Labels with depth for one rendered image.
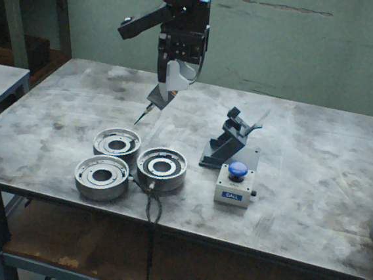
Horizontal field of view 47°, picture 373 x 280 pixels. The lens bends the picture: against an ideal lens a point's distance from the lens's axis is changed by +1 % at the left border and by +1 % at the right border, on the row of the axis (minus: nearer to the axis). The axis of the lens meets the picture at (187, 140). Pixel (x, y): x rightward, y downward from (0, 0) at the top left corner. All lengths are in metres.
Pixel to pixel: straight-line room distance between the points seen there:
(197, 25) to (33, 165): 0.46
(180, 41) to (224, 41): 1.69
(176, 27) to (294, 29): 1.64
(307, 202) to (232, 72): 1.69
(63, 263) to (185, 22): 0.63
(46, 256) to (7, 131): 0.31
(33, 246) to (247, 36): 1.70
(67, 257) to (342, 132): 0.76
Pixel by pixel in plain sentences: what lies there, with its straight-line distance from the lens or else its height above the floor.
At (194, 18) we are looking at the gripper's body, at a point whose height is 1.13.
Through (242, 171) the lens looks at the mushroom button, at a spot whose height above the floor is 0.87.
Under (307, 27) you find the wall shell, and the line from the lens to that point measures 2.40.
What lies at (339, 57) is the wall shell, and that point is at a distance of 2.46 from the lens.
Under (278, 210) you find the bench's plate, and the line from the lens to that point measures 0.89.
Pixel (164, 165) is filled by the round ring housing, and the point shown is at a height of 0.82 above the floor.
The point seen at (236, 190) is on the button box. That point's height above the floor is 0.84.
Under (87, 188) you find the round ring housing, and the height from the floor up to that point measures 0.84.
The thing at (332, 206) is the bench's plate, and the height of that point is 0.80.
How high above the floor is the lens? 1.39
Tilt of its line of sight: 35 degrees down
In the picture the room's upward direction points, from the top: 6 degrees clockwise
